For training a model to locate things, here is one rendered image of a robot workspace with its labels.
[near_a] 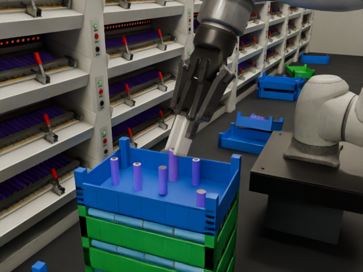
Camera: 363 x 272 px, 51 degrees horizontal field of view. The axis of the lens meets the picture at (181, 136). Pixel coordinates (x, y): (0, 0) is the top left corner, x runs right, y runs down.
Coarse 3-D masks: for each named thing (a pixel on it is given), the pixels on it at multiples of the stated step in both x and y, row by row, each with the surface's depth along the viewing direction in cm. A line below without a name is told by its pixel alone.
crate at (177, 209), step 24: (120, 144) 92; (96, 168) 83; (120, 168) 94; (144, 168) 94; (168, 168) 91; (216, 168) 86; (240, 168) 84; (96, 192) 76; (120, 192) 73; (144, 192) 83; (168, 192) 83; (192, 192) 83; (216, 192) 83; (144, 216) 73; (168, 216) 71; (192, 216) 69; (216, 216) 68
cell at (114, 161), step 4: (112, 160) 84; (116, 160) 84; (112, 164) 84; (116, 164) 84; (112, 168) 84; (116, 168) 84; (112, 172) 85; (116, 172) 85; (112, 176) 85; (116, 176) 85; (112, 180) 86; (116, 180) 86; (112, 184) 86; (116, 184) 86
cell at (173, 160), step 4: (172, 148) 69; (172, 152) 69; (172, 156) 69; (176, 156) 69; (172, 160) 69; (176, 160) 70; (172, 164) 70; (176, 164) 70; (172, 168) 70; (176, 168) 70; (172, 172) 70; (176, 172) 70; (172, 176) 71; (176, 176) 71; (172, 180) 71; (176, 180) 71
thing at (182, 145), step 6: (186, 120) 68; (186, 126) 68; (180, 132) 68; (180, 138) 68; (186, 138) 69; (180, 144) 68; (186, 144) 69; (174, 150) 68; (180, 150) 68; (186, 150) 69; (180, 156) 69
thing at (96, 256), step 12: (84, 240) 82; (228, 240) 90; (84, 252) 83; (96, 252) 82; (108, 252) 81; (228, 252) 85; (96, 264) 83; (108, 264) 82; (120, 264) 81; (132, 264) 79; (144, 264) 78
